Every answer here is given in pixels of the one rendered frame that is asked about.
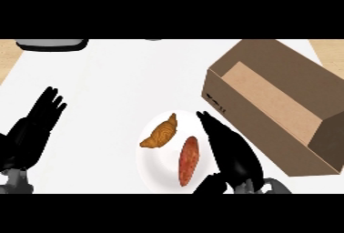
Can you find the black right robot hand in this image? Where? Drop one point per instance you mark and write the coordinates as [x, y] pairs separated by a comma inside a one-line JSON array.
[[235, 154]]

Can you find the reddish sweet potato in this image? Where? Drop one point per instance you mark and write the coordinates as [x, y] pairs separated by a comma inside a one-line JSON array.
[[188, 160]]

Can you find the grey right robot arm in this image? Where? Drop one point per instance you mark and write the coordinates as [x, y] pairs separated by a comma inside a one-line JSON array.
[[264, 186]]

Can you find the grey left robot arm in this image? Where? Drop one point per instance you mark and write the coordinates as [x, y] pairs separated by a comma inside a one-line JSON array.
[[15, 181]]

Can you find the golden brown croissant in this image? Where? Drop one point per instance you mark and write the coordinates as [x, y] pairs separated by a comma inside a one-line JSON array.
[[161, 133]]

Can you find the brown cardboard box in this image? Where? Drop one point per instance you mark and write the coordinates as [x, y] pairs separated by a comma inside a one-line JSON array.
[[278, 106]]

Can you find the white round plate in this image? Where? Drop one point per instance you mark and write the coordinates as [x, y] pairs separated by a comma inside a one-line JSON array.
[[171, 157]]

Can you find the black and grey appliance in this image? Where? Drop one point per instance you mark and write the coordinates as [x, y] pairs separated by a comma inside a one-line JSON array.
[[52, 44]]

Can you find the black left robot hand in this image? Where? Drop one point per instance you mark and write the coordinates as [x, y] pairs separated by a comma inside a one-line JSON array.
[[33, 130]]

